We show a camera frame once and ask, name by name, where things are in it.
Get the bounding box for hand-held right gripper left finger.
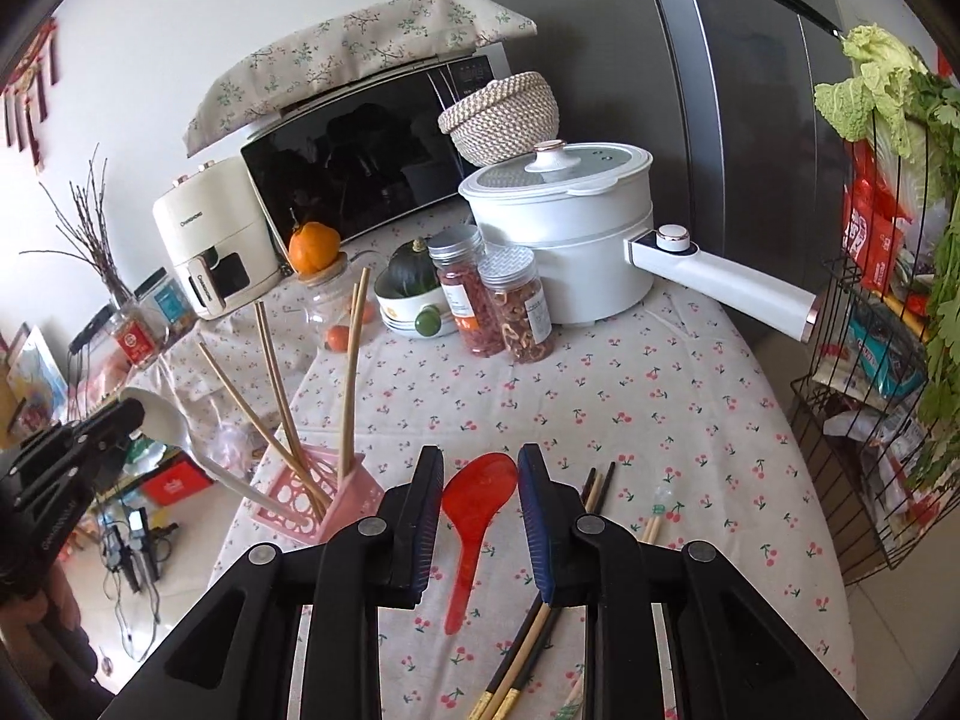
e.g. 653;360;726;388
101;444;445;720

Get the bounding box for white electric cooking pot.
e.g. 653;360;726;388
459;141;818;344

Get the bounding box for pink perforated utensil basket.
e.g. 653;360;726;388
251;444;387;541

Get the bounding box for napa cabbage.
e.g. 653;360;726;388
814;24;946;158

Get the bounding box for clear jar with black lid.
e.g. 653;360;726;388
135;268;197;335

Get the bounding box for large orange with stem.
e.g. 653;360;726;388
288;210;342;276

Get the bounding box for black microwave oven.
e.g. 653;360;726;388
240;52;511;248

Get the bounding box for jar of dried fruit slices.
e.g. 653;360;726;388
478;247;557;365

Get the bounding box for green leafy herb bunch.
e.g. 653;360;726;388
904;52;960;496

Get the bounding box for brown wooden chopstick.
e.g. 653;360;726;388
521;476;610;661

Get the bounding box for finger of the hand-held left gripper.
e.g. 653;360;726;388
45;411;146;477
75;396;143;428

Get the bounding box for white ceramic bowl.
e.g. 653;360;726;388
373;266;460;338

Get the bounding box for red snack packet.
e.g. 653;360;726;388
840;142;912;293

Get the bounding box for cherry print tablecloth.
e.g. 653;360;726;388
210;202;856;720
154;270;331;421

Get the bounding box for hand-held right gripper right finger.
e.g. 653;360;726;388
516;442;863;720

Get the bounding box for grey refrigerator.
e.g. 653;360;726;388
634;0;856;361

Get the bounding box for red hanging wall ornament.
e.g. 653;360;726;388
0;19;59;166

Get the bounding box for red box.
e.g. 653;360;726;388
139;457;215;507

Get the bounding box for plain wooden chopstick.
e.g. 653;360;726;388
255;302;305;470
337;283;362;481
341;266;371;482
197;343;329;520

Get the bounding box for dark green kabocha squash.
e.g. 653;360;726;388
386;238;440;297

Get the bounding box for white plastic spoon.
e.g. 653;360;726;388
118;387;280;512

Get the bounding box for woven rope basket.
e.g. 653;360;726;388
439;71;562;166

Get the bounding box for bare dried branches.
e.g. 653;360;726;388
19;142;132;308

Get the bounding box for clear plastic bag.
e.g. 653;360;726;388
206;420;260;466

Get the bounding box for glass jar with red label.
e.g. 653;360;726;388
105;300;170;370

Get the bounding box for white pot lid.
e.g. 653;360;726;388
459;141;652;203

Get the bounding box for glass jar with wooden lid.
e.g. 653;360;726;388
300;251;380;353

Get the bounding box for black wire rack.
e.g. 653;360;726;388
787;90;960;590

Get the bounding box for jar of red chili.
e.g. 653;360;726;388
427;225;507;359

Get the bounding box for colourful picture book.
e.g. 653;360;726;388
4;326;68;436

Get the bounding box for cream air fryer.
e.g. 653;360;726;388
152;159;284;320

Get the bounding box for floral cloth cover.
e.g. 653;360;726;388
184;0;539;158

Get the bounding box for black chopstick with gold bands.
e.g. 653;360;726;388
495;461;617;720
466;467;597;720

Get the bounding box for teal snack packet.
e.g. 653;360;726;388
847;307;927;400

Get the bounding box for red plastic spoon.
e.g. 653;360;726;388
441;452;520;636

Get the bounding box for black charger device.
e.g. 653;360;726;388
101;506;162;593

